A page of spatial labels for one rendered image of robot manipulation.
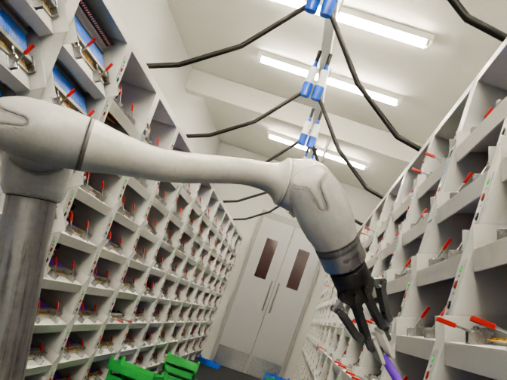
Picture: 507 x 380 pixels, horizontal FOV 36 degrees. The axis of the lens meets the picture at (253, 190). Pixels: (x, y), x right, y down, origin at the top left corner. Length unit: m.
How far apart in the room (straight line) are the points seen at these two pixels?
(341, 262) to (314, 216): 0.11
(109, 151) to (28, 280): 0.31
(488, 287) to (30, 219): 0.90
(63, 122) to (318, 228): 0.50
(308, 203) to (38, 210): 0.52
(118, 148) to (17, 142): 0.17
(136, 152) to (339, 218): 0.40
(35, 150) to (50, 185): 0.15
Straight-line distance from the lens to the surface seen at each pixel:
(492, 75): 2.38
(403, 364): 2.30
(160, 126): 4.57
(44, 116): 1.42
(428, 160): 3.08
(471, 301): 1.61
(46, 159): 1.44
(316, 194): 1.46
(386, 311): 1.65
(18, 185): 1.57
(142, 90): 3.90
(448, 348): 1.56
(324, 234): 1.49
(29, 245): 1.57
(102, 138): 1.43
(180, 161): 1.47
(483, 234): 1.63
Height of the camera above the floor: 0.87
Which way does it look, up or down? 8 degrees up
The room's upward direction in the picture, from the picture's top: 20 degrees clockwise
